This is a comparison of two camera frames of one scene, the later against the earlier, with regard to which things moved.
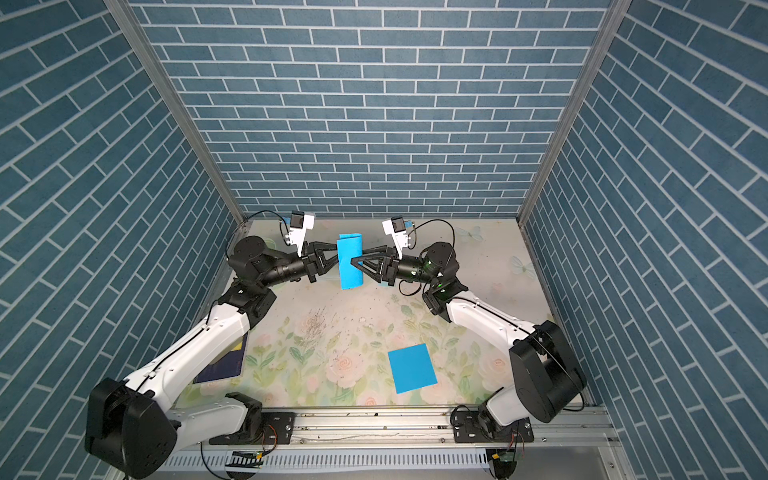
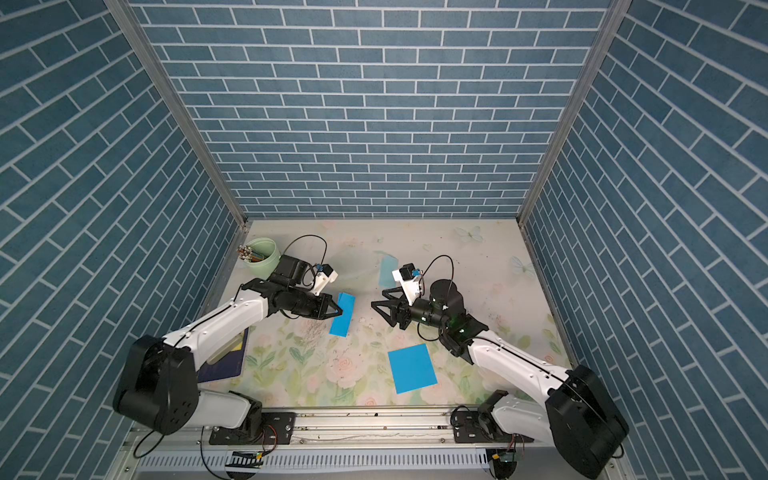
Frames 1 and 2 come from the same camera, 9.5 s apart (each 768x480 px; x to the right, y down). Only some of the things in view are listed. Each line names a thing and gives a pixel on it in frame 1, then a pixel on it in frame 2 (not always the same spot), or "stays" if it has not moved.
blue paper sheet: [412, 368] stays
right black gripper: [392, 268] to [391, 317]
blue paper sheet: [350, 246] to [341, 324]
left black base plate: [277, 428] stays
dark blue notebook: [227, 367] stays
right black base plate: [466, 428] stays
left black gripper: [312, 265] to [320, 310]
